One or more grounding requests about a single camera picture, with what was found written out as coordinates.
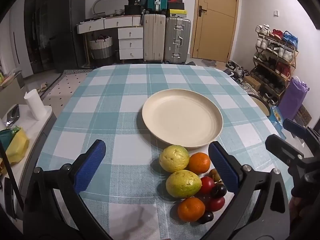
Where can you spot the stack of dark shoe boxes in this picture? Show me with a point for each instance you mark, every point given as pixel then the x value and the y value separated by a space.
pixel 176 0

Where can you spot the grey door mat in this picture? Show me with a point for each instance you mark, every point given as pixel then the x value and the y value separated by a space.
pixel 210 62

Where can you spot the dark glass cabinet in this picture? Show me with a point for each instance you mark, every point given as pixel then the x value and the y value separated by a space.
pixel 37 30

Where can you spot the yellow plastic bag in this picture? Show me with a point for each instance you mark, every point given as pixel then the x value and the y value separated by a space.
pixel 17 146

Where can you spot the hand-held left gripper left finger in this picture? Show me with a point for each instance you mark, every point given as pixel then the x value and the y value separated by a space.
pixel 90 165

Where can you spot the white dressing table with drawers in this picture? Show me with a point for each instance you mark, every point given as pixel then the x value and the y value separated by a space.
pixel 130 40

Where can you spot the small cardboard box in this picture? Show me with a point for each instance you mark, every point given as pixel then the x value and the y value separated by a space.
pixel 252 82

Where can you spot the white side table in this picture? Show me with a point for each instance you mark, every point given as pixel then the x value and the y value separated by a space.
pixel 32 135

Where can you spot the woven laundry basket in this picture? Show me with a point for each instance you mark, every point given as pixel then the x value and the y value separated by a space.
pixel 100 48

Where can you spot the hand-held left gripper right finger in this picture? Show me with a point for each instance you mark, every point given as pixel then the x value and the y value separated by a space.
pixel 222 167

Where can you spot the rows of assorted shoes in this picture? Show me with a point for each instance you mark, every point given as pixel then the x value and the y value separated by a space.
pixel 272 50

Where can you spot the green packet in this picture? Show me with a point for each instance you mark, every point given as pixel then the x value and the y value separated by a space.
pixel 6 137

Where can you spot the silver foil bag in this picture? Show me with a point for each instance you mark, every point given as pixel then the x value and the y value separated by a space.
pixel 12 116

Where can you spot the blue packet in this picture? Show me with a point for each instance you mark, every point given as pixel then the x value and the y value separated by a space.
pixel 278 120

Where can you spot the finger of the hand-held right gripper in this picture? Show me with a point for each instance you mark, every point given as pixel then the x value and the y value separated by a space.
pixel 298 130
pixel 285 150

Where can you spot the yellow-green guava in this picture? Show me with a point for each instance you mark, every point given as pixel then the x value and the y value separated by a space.
pixel 173 158
pixel 182 183

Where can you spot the yellow and black box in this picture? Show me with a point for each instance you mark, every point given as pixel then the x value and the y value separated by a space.
pixel 178 13

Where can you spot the beige suitcase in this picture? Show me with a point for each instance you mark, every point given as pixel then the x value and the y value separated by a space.
pixel 154 38

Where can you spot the yellow wooden door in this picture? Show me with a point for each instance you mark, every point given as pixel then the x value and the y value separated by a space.
pixel 217 22

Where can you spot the dark grey refrigerator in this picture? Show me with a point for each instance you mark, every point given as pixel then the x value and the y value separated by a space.
pixel 67 30

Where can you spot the teal checked tablecloth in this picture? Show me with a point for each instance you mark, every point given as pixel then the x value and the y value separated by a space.
pixel 112 120

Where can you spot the orange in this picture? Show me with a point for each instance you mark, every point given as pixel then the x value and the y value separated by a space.
pixel 199 163
pixel 191 209

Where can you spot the metal shoe rack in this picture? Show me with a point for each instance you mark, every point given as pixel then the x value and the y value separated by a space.
pixel 295 57

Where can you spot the oval white-framed mirror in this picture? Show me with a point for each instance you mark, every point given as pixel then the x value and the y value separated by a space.
pixel 98 2

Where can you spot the pile of sneakers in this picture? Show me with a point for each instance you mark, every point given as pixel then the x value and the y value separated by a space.
pixel 236 70

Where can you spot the silver suitcase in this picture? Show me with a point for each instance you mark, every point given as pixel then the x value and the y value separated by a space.
pixel 177 40

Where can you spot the white paper towel roll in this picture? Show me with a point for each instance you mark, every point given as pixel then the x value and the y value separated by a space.
pixel 35 105

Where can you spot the purple bag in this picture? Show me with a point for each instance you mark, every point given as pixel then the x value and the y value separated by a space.
pixel 292 97

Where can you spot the round yellow stool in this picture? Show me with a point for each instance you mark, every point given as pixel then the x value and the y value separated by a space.
pixel 261 103

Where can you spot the cream round plate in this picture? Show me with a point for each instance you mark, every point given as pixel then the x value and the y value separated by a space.
pixel 180 115

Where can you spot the dotted floor rug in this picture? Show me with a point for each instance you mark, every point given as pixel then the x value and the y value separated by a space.
pixel 67 85

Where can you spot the small brown fruit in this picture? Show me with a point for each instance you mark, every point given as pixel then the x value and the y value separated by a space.
pixel 214 175

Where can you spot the dark purple plum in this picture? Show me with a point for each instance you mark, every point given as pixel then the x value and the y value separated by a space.
pixel 207 218
pixel 218 190

